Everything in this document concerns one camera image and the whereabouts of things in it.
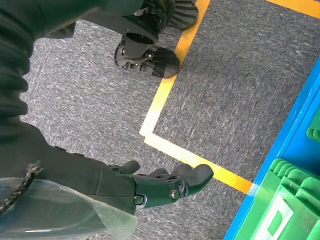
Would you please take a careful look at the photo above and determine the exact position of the blue metal shelf rack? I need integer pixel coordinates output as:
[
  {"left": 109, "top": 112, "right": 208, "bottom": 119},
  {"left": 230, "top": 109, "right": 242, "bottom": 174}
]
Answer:
[{"left": 223, "top": 55, "right": 320, "bottom": 240}]

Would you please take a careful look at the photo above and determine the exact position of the yellow floor tape strip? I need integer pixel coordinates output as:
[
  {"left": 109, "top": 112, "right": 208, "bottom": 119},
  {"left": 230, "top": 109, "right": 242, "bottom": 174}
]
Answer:
[
  {"left": 139, "top": 0, "right": 211, "bottom": 138},
  {"left": 143, "top": 132, "right": 254, "bottom": 196},
  {"left": 265, "top": 0, "right": 320, "bottom": 20}
]

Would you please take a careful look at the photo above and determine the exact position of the black right robot foot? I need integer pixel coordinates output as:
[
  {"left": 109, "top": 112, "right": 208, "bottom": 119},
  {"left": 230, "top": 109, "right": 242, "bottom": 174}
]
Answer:
[{"left": 114, "top": 32, "right": 181, "bottom": 80}]

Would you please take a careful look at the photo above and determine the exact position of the black robot foot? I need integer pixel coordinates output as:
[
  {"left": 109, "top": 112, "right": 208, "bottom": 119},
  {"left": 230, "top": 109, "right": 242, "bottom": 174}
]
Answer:
[
  {"left": 159, "top": 0, "right": 200, "bottom": 32},
  {"left": 114, "top": 32, "right": 181, "bottom": 80}
]

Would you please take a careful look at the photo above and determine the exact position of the black left robot foot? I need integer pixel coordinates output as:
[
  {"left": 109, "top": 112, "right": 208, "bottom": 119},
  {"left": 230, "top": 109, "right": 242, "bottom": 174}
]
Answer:
[{"left": 159, "top": 0, "right": 200, "bottom": 32}]

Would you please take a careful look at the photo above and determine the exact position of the clear plastic lens guard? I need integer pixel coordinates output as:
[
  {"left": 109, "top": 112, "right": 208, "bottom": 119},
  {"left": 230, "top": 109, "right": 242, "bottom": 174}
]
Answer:
[{"left": 0, "top": 177, "right": 139, "bottom": 240}]

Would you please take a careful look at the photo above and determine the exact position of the black braided cable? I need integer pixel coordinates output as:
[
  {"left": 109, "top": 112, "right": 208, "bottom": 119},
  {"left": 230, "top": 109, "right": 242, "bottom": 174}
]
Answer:
[{"left": 0, "top": 160, "right": 43, "bottom": 215}]

